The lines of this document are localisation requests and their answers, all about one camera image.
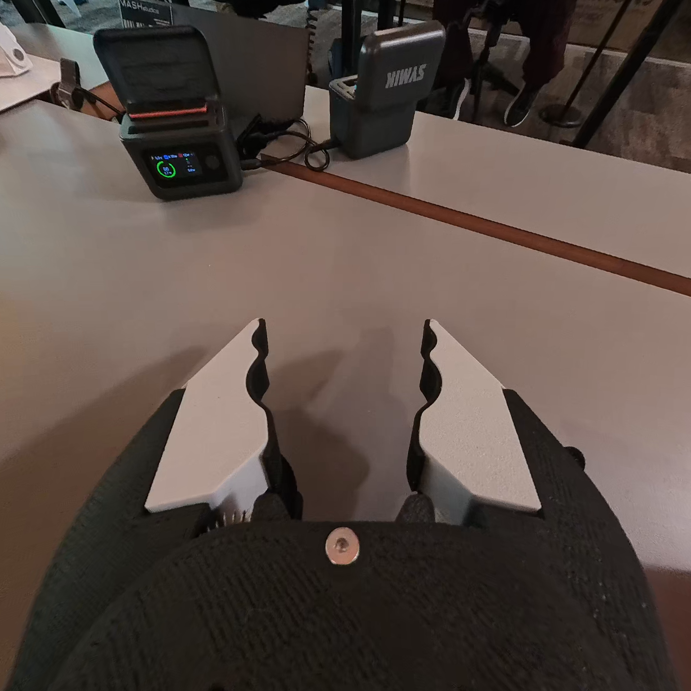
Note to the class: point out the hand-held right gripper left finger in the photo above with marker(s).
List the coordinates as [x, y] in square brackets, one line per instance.
[216, 432]

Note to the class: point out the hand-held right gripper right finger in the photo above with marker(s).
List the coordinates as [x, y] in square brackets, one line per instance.
[475, 432]

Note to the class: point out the black charger with display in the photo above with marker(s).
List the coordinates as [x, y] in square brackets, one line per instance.
[178, 135]

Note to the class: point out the grey charging case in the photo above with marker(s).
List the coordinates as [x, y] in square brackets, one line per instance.
[378, 119]

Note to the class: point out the black round-base stand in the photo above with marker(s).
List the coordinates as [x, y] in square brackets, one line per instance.
[564, 114]

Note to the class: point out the dark grey laptop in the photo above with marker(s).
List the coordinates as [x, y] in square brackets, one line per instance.
[243, 65]

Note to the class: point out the black clip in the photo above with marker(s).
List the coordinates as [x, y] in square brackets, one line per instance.
[67, 81]

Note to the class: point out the black tripod leg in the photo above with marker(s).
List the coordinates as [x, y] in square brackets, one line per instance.
[624, 75]

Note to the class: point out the white plastic object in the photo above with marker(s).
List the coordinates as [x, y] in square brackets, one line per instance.
[11, 54]

